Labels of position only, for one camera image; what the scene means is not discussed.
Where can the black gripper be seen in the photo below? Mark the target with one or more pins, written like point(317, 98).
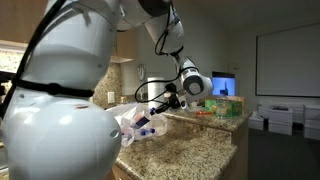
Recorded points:
point(174, 101)

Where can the clear plastic bag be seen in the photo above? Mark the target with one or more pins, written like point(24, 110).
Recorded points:
point(124, 113)

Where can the blue cap bottle back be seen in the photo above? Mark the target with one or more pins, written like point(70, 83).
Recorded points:
point(145, 132)

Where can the blue cap bottle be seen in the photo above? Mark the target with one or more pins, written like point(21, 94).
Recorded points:
point(127, 139)
point(145, 132)

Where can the clear bottle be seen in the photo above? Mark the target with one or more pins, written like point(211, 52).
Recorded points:
point(141, 117)

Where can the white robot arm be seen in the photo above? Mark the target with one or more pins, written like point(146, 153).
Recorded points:
point(50, 129)

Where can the white paper towel roll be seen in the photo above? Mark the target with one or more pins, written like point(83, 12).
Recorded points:
point(155, 90)

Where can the green tissue box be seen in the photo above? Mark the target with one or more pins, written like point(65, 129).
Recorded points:
point(224, 108)

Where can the television screen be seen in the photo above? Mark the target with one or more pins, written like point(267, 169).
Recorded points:
point(223, 83)

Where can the white storage boxes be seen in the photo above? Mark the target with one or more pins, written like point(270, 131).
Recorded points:
point(282, 118)

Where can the white projector screen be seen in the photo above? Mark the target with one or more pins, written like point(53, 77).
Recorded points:
point(288, 62)

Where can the wall outlet plate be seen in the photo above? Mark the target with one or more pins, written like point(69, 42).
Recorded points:
point(111, 97)

